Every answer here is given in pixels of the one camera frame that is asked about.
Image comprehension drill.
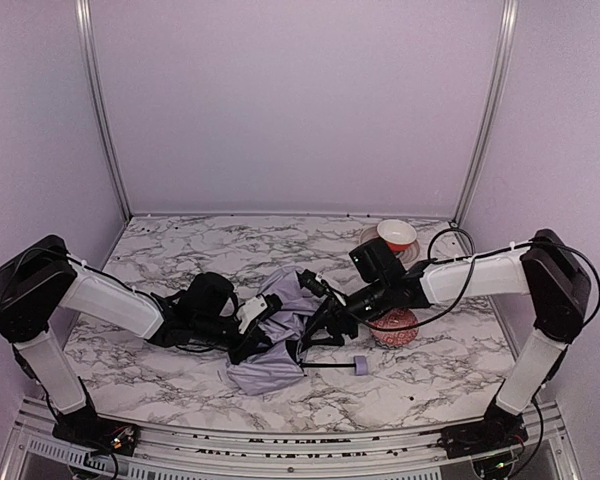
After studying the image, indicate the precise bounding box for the lilac folding umbrella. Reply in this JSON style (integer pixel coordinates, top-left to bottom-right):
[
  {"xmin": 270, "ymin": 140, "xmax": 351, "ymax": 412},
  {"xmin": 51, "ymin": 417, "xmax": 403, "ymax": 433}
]
[{"xmin": 224, "ymin": 267, "xmax": 370, "ymax": 397}]

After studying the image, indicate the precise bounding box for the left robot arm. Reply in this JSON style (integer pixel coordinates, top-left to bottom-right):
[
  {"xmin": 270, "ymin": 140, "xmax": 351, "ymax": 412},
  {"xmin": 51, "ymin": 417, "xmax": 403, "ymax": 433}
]
[{"xmin": 0, "ymin": 235, "xmax": 282, "ymax": 453}]

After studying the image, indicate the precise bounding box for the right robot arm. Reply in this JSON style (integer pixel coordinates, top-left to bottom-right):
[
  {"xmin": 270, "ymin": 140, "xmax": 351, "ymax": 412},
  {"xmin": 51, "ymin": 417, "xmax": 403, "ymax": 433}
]
[{"xmin": 297, "ymin": 229, "xmax": 600, "ymax": 447}]

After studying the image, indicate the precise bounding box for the grey swirl plate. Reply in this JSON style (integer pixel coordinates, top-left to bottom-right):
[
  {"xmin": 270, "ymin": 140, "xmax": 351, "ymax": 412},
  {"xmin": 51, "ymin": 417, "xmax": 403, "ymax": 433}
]
[{"xmin": 358, "ymin": 226, "xmax": 420, "ymax": 268}]

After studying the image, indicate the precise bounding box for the orange white bowl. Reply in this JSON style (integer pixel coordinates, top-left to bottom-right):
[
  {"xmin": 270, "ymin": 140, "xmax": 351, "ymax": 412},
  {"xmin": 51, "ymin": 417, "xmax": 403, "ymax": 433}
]
[{"xmin": 376, "ymin": 219, "xmax": 417, "ymax": 253}]

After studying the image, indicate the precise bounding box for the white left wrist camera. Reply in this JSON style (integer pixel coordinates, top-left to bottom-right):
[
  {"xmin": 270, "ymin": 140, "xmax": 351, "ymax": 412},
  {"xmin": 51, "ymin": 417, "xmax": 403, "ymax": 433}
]
[{"xmin": 236, "ymin": 295, "xmax": 268, "ymax": 334}]

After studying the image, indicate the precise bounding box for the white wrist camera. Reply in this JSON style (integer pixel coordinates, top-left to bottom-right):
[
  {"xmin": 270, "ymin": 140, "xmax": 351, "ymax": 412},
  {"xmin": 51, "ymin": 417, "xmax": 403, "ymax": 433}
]
[
  {"xmin": 236, "ymin": 295, "xmax": 268, "ymax": 334},
  {"xmin": 298, "ymin": 269, "xmax": 329, "ymax": 298}
]

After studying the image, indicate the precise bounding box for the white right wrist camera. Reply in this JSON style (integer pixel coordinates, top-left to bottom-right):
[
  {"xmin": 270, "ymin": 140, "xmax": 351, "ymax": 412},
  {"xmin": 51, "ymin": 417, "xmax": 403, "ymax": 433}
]
[{"xmin": 298, "ymin": 269, "xmax": 329, "ymax": 298}]

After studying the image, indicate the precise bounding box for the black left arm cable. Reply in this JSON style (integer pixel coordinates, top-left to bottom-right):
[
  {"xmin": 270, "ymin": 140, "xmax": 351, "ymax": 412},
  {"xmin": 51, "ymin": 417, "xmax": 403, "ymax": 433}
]
[{"xmin": 172, "ymin": 339, "xmax": 231, "ymax": 354}]

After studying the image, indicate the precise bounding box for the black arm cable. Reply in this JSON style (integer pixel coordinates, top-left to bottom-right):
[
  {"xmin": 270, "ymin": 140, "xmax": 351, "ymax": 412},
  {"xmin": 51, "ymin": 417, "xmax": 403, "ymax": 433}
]
[
  {"xmin": 172, "ymin": 339, "xmax": 231, "ymax": 354},
  {"xmin": 319, "ymin": 227, "xmax": 600, "ymax": 334}
]

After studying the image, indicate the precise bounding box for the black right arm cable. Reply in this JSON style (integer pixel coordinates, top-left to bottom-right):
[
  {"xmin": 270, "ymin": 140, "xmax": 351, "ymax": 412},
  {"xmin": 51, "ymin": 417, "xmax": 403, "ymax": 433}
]
[{"xmin": 319, "ymin": 227, "xmax": 600, "ymax": 334}]

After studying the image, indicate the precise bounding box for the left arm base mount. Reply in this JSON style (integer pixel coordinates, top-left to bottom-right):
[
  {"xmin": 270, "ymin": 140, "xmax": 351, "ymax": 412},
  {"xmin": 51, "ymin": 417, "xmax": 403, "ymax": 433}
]
[{"xmin": 52, "ymin": 419, "xmax": 140, "ymax": 456}]

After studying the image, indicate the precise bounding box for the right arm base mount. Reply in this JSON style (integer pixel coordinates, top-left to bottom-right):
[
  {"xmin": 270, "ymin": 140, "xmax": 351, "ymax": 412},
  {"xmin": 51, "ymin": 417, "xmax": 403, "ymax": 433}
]
[{"xmin": 436, "ymin": 420, "xmax": 529, "ymax": 459}]

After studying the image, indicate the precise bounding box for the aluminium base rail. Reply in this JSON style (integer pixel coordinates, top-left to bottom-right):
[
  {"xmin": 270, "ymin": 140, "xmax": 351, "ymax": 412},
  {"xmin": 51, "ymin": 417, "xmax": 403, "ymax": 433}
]
[{"xmin": 0, "ymin": 398, "xmax": 582, "ymax": 479}]

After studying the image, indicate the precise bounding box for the right aluminium frame post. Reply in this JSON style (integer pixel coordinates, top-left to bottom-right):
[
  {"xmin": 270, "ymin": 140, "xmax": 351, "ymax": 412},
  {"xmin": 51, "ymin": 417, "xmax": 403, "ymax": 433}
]
[{"xmin": 453, "ymin": 0, "xmax": 519, "ymax": 225}]

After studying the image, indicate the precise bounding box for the aluminium frame post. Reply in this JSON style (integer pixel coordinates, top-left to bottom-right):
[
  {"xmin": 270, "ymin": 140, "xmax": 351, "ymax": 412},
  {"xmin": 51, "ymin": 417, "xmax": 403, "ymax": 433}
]
[
  {"xmin": 453, "ymin": 0, "xmax": 519, "ymax": 225},
  {"xmin": 75, "ymin": 0, "xmax": 132, "ymax": 224}
]

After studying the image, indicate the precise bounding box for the left aluminium frame post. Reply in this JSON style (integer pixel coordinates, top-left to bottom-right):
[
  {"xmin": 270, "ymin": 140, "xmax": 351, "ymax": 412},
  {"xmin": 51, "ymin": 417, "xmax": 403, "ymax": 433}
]
[{"xmin": 75, "ymin": 0, "xmax": 132, "ymax": 224}]

